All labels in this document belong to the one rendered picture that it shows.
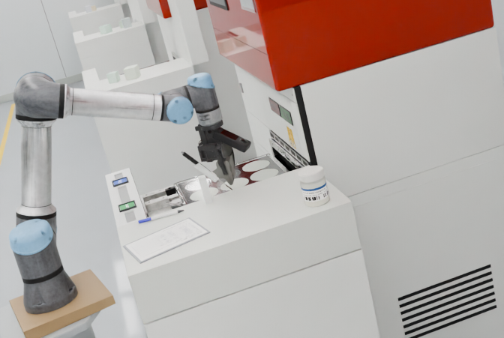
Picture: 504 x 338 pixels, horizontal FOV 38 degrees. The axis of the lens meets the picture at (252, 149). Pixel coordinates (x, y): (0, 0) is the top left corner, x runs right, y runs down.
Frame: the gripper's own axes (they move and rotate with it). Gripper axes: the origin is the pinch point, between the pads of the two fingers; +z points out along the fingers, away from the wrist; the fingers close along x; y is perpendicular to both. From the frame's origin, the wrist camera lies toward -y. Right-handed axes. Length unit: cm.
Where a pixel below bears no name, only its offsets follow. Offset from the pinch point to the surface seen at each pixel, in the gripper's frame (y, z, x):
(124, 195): 40.2, 1.6, 2.0
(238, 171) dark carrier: 10.2, 7.3, -25.2
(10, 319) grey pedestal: 53, 15, 54
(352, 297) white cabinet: -39, 29, 22
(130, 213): 29.2, 1.6, 16.8
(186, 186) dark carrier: 26.2, 7.3, -14.5
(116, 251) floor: 160, 97, -132
